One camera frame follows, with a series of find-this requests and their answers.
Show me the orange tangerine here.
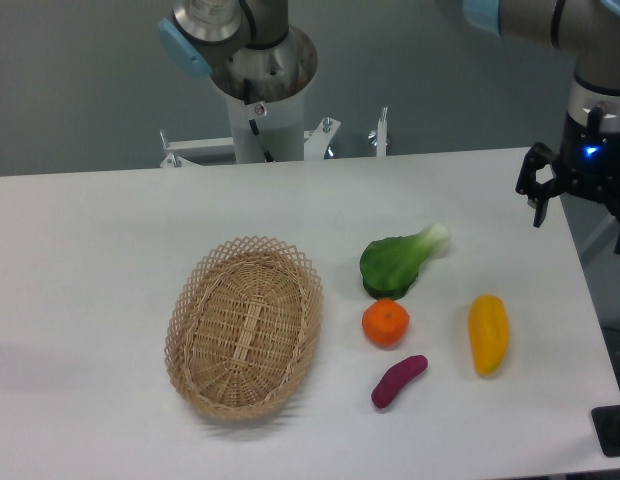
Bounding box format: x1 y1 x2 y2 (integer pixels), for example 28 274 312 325
361 298 410 347

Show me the white metal mounting frame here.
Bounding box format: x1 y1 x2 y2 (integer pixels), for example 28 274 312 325
158 105 391 168

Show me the purple sweet potato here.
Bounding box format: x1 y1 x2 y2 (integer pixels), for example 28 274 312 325
371 355 429 410

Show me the green bok choy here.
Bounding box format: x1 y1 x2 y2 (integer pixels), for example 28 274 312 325
359 223 450 300

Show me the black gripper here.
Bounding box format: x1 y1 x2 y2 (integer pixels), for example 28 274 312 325
515 115 620 254

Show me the black cable on pedestal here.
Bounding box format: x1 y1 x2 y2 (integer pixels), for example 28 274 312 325
242 78 275 164

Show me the silver robot arm at base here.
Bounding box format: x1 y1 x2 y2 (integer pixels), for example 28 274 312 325
158 1 289 78

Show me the black device at table edge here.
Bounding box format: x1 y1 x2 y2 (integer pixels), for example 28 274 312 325
591 405 620 458

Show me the yellow mango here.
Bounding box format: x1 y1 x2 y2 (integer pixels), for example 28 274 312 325
468 294 510 377

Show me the oval woven wicker basket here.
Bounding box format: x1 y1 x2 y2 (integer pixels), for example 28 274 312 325
164 236 323 421

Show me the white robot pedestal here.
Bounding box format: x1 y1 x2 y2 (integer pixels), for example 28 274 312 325
208 27 319 164

